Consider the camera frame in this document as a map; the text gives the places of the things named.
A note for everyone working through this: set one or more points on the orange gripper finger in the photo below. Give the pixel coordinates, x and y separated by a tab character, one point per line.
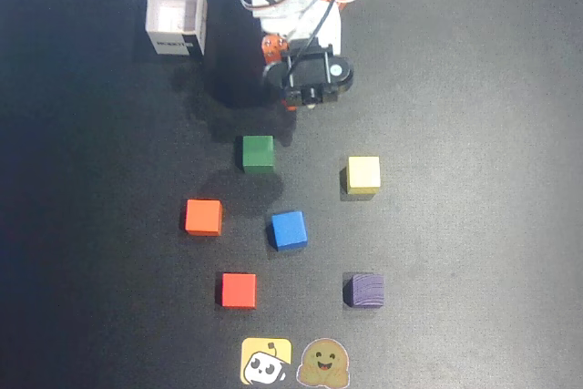
274	48

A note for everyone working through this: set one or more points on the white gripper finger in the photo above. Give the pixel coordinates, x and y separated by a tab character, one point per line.
311	107

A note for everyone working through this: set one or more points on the purple wooden cube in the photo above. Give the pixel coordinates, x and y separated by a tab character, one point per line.
364	290

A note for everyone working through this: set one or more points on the green wooden cube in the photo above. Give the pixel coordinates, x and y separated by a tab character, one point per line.
258	153

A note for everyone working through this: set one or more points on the yellow wooden cube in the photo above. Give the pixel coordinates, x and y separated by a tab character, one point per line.
363	172

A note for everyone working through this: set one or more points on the blue wooden cube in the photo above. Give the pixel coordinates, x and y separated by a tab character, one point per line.
288	229

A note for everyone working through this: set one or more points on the orange wooden cube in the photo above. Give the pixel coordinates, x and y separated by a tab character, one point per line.
203	217

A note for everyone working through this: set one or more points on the red wooden cube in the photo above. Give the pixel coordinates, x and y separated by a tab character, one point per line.
238	290

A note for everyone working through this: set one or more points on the white open cardboard box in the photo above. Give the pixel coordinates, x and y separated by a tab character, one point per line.
175	15

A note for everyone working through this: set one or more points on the black fabric mat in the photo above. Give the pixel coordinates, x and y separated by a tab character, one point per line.
455	134

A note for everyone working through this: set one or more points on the hugging face emoji sticker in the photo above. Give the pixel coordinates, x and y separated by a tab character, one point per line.
324	362

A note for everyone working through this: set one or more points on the yellow robot face sticker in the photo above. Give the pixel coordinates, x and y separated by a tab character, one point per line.
266	361

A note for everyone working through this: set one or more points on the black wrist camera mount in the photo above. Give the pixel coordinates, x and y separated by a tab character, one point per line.
312	72

